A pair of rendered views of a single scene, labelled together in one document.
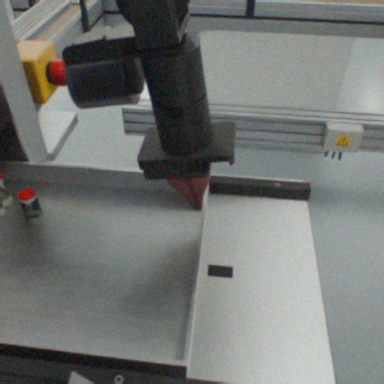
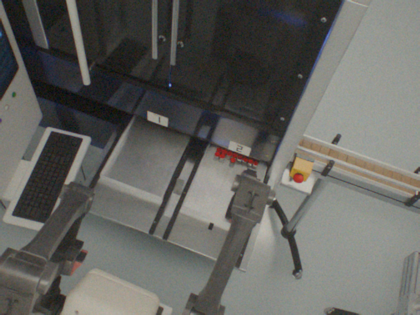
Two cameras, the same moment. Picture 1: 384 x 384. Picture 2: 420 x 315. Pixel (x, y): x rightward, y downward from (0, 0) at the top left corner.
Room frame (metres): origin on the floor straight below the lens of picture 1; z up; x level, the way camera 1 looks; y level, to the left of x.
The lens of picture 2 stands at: (0.25, -0.72, 2.53)
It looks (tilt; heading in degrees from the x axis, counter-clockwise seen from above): 60 degrees down; 93
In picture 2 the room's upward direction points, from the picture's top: 12 degrees clockwise
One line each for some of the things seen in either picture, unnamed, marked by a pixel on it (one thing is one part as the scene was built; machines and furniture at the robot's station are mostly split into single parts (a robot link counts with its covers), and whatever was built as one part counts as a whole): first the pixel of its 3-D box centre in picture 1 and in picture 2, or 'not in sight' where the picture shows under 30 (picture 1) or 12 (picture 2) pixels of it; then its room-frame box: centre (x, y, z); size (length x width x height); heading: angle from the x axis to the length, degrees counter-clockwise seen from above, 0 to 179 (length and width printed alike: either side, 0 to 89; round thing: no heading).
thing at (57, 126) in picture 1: (29, 133); (299, 175); (0.58, 0.28, 0.87); 0.14 x 0.13 x 0.02; 83
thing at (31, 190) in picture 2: not in sight; (49, 174); (-0.41, 0.03, 0.82); 0.40 x 0.14 x 0.02; 91
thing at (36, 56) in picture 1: (29, 71); (301, 167); (0.56, 0.24, 0.99); 0.08 x 0.07 x 0.07; 83
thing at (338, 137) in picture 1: (341, 137); not in sight; (1.11, -0.54, 0.50); 0.12 x 0.05 x 0.09; 83
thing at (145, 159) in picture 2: not in sight; (149, 153); (-0.04, 0.19, 0.90); 0.34 x 0.26 x 0.04; 83
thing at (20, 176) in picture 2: not in sight; (40, 174); (-0.45, 0.03, 0.79); 0.45 x 0.28 x 0.03; 91
